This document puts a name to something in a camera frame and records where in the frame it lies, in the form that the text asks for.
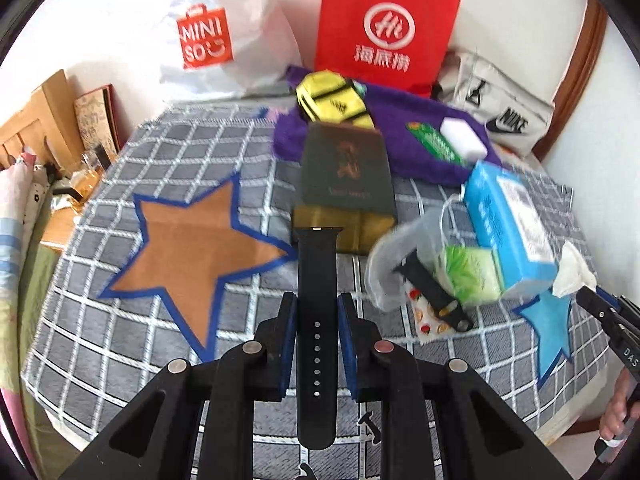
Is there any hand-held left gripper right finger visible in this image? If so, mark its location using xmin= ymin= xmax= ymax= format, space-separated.
xmin=337 ymin=292 xmax=576 ymax=480

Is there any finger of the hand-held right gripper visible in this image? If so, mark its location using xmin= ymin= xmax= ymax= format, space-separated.
xmin=575 ymin=285 xmax=627 ymax=334
xmin=606 ymin=295 xmax=640 ymax=322

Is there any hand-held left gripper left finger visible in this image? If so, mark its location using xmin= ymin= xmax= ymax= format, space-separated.
xmin=57 ymin=292 xmax=301 ymax=480

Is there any long black watch strap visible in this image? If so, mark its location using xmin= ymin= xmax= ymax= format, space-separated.
xmin=292 ymin=226 xmax=346 ymax=450

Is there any fruit-print sachet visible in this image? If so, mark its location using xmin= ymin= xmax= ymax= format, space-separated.
xmin=407 ymin=285 xmax=459 ymax=344

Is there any clear plastic bag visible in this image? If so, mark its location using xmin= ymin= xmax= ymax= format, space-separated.
xmin=364 ymin=204 xmax=472 ymax=312

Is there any short black watch strap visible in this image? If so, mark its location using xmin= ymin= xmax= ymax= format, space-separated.
xmin=394 ymin=255 xmax=475 ymax=332

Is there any purple plush storage tray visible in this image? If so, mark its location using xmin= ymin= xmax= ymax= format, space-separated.
xmin=272 ymin=65 xmax=502 ymax=189

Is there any dark green packet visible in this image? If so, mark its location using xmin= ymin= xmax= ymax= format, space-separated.
xmin=406 ymin=121 xmax=469 ymax=167

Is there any yellow and black pouch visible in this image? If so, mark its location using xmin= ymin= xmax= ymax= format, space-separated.
xmin=295 ymin=72 xmax=376 ymax=136

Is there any person's right hand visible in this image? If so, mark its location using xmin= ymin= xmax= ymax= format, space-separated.
xmin=599 ymin=373 xmax=633 ymax=442

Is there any blue tissue pack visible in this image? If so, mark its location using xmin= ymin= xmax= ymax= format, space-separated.
xmin=462 ymin=160 xmax=559 ymax=294

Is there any dark green tea tin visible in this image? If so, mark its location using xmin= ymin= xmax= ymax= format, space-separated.
xmin=291 ymin=122 xmax=400 ymax=256

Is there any grey checked tablecloth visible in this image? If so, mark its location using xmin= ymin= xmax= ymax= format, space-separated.
xmin=22 ymin=100 xmax=602 ymax=467

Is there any grey waist bag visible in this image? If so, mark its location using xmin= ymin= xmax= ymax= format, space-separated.
xmin=432 ymin=50 xmax=556 ymax=159

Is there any green bed sheet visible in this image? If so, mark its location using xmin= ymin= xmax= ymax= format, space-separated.
xmin=14 ymin=239 xmax=67 ymax=461

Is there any wooden bedside table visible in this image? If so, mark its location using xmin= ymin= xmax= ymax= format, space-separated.
xmin=39 ymin=194 xmax=87 ymax=252

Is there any glass teapot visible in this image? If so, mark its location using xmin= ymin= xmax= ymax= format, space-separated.
xmin=51 ymin=146 xmax=112 ymax=212

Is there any brown patterned book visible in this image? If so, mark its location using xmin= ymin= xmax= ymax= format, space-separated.
xmin=73 ymin=86 xmax=121 ymax=157

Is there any colourful printed quilt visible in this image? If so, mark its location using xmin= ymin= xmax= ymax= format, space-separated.
xmin=0 ymin=149 xmax=52 ymax=397

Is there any white plastic shopping bag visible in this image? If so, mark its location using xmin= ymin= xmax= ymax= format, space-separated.
xmin=159 ymin=0 xmax=307 ymax=99

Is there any red paper bag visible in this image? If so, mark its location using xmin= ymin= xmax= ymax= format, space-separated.
xmin=313 ymin=0 xmax=463 ymax=99

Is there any wooden bed headboard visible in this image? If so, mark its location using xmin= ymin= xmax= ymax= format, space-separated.
xmin=0 ymin=69 xmax=87 ymax=172

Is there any brown wooden door frame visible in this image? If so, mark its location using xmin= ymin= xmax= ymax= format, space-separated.
xmin=531 ymin=0 xmax=609 ymax=162

